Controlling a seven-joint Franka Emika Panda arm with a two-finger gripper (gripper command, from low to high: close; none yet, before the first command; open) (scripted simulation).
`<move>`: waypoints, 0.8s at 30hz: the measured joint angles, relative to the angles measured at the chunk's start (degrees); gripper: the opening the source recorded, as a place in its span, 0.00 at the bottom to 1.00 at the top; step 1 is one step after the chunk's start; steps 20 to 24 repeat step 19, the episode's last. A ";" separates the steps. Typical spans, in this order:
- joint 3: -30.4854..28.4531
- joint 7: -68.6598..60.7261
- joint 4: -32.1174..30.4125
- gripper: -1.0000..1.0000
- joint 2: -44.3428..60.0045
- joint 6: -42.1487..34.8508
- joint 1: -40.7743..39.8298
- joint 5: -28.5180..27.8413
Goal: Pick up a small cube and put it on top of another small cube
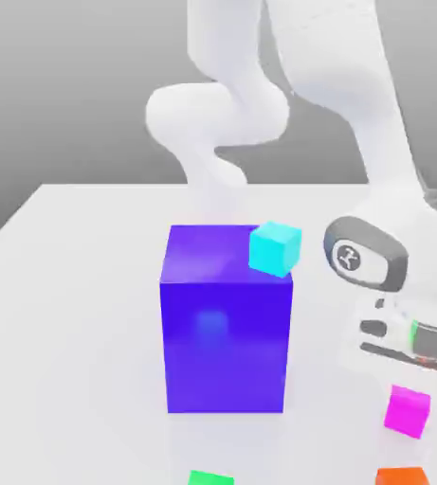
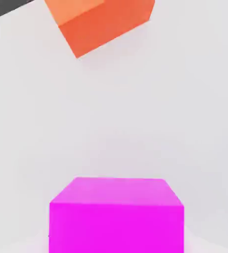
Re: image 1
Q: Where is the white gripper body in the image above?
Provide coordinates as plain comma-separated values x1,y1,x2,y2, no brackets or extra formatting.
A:
356,339,437,392

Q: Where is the small magenta cube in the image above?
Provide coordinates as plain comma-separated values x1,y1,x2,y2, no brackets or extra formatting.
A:
383,384,432,440

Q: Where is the small orange cube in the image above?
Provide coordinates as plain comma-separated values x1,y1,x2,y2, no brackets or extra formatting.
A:
375,466,432,485

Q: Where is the small cyan cube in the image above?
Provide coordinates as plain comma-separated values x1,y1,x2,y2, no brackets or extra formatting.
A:
247,221,303,278

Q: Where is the small green cube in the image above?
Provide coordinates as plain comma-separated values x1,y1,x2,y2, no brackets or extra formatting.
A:
187,469,236,485

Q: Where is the large blue box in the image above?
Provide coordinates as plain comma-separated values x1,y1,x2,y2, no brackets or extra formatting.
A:
158,224,294,415

